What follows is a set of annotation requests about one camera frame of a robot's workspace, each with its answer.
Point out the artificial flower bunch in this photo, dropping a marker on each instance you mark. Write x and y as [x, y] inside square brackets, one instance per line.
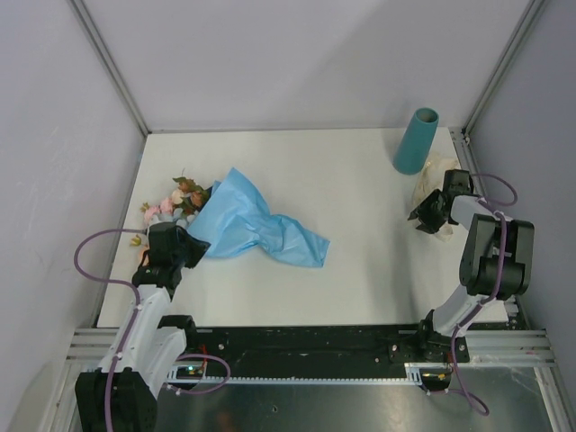
[181, 207]

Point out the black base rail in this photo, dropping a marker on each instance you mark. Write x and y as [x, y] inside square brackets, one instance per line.
[315, 354]

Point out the teal conical vase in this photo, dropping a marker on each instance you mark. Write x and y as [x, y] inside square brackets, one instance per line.
[412, 153]

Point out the blue wrapping paper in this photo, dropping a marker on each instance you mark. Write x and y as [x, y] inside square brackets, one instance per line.
[236, 218]

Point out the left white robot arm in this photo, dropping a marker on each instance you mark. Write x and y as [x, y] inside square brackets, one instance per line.
[121, 394]

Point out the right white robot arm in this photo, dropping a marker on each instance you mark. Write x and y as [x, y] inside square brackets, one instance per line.
[496, 264]

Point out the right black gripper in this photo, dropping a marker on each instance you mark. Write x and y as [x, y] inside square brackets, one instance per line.
[428, 225]

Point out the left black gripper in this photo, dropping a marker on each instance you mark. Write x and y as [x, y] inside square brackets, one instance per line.
[199, 247]

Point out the cream printed ribbon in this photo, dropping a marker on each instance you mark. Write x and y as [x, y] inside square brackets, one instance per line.
[430, 178]

